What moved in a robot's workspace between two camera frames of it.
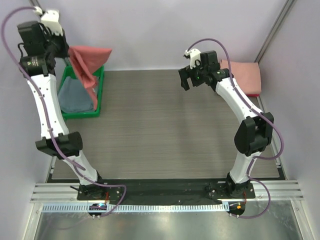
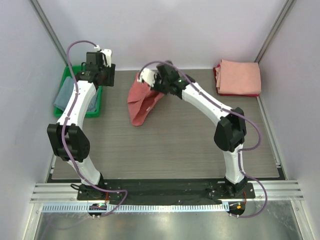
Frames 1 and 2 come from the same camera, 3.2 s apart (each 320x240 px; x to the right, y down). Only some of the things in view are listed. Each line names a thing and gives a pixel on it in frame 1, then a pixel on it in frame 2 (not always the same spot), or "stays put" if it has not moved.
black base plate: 165,189 stays put
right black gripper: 186,75 → 157,85
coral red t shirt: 87,60 → 141,100
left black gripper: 48,34 → 109,81
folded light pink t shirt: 247,74 stays put
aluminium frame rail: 69,191 stays put
